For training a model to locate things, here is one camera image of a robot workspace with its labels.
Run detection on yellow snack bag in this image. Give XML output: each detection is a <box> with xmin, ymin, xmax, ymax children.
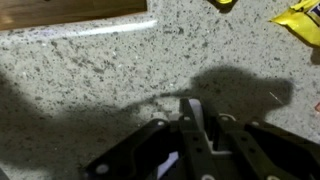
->
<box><xmin>269</xmin><ymin>0</ymin><xmax>320</xmax><ymax>48</ymax></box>

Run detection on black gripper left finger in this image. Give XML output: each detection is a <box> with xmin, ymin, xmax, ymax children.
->
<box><xmin>83</xmin><ymin>97</ymin><xmax>214</xmax><ymax>180</ymax></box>

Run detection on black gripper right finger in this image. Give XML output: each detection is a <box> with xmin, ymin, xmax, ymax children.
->
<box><xmin>209</xmin><ymin>114</ymin><xmax>320</xmax><ymax>180</ymax></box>

